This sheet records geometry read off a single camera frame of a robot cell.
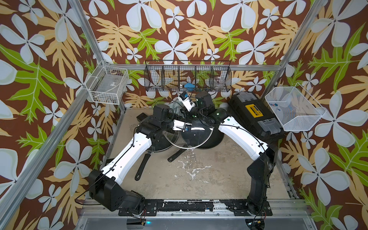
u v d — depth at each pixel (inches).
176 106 29.5
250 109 37.8
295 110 32.1
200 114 22.9
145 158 32.6
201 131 30.7
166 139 31.6
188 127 25.2
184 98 25.6
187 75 38.9
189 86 36.8
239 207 29.4
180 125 25.2
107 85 33.7
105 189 15.5
